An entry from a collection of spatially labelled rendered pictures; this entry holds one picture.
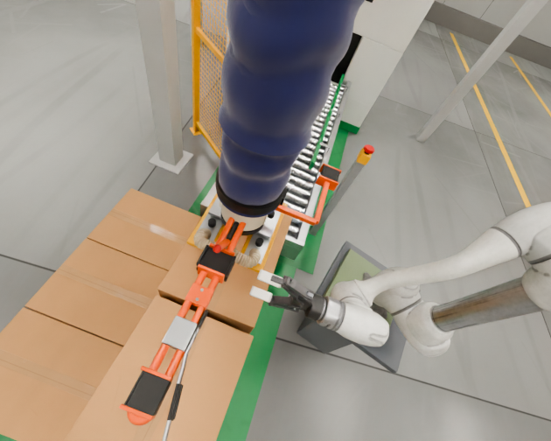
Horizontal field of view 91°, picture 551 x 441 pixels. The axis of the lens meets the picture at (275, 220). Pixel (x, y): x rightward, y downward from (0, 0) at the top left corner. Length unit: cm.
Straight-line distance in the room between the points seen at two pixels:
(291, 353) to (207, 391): 114
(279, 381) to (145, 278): 111
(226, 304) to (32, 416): 86
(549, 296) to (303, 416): 155
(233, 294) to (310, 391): 118
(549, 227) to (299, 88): 74
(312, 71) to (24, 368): 155
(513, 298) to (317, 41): 90
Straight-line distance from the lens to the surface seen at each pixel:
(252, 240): 102
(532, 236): 97
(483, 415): 289
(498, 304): 112
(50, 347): 162
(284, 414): 209
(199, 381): 108
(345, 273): 150
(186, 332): 77
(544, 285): 102
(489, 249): 94
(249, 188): 75
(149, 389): 76
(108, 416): 110
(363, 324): 86
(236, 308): 112
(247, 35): 54
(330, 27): 52
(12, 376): 165
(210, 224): 101
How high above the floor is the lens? 202
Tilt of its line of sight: 54 degrees down
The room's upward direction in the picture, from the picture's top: 23 degrees clockwise
